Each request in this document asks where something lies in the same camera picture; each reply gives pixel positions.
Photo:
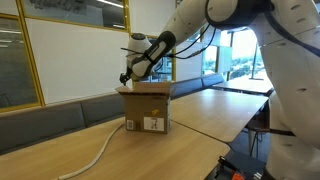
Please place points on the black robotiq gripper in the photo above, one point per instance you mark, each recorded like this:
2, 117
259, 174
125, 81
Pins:
124, 78

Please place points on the white franka robot arm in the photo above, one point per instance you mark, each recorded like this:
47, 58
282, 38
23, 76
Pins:
293, 83

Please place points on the open cardboard shipping box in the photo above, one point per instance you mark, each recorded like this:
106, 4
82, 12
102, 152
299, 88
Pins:
146, 110

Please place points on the white framed display cabinet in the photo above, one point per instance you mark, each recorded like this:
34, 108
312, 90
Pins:
165, 70

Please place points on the grey upholstered bench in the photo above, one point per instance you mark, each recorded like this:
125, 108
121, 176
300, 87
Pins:
40, 125

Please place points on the white standing board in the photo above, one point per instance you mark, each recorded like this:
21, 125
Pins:
225, 59

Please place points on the brown chair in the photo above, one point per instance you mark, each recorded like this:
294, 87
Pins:
263, 121

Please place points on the black equipment case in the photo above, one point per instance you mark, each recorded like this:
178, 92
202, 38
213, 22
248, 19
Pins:
243, 163

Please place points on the orange black tool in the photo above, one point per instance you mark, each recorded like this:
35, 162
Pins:
238, 176

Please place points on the white wall panel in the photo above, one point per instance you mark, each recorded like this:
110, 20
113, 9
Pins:
80, 60

